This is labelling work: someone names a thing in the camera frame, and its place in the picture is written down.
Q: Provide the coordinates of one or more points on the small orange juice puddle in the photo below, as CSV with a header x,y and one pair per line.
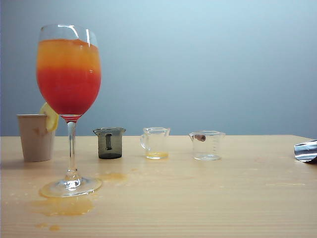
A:
x,y
114,176

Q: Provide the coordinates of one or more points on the clear graduated measuring cup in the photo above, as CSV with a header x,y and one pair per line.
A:
x,y
208,148

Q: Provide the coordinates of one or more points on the yellow lemon slice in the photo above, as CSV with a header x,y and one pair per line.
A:
x,y
52,121

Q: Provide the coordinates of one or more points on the wine glass with orange drink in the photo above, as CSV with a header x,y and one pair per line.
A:
x,y
69,81

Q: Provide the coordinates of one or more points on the large orange juice puddle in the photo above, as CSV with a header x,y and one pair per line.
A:
x,y
64,207

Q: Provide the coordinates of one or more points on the clear cup with orange residue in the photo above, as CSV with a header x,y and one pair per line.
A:
x,y
157,155

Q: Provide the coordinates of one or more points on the silver foil pouch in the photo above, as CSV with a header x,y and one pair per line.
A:
x,y
307,152

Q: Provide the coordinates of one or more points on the beige paper cup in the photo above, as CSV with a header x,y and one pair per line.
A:
x,y
34,141

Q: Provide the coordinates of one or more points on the smoky grey measuring cup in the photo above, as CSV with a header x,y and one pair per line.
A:
x,y
116,145

